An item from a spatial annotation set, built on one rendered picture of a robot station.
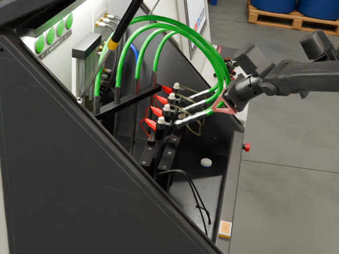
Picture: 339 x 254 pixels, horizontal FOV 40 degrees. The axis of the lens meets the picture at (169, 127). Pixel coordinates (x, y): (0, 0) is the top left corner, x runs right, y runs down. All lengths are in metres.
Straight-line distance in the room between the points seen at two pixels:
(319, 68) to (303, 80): 0.05
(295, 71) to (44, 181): 0.63
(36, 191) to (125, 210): 0.22
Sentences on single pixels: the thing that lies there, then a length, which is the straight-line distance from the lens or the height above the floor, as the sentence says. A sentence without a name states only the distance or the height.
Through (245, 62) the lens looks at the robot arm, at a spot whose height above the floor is 1.38.
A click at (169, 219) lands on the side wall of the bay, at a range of 1.10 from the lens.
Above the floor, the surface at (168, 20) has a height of 1.42.
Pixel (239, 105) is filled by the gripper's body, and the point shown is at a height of 1.25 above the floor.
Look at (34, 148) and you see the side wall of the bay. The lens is 1.10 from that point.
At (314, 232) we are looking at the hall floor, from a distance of 2.85.
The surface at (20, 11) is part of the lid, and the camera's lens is 0.94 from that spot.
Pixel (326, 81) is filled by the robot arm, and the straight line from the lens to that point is 0.98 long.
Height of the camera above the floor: 1.81
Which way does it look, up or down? 31 degrees down
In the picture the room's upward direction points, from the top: 7 degrees clockwise
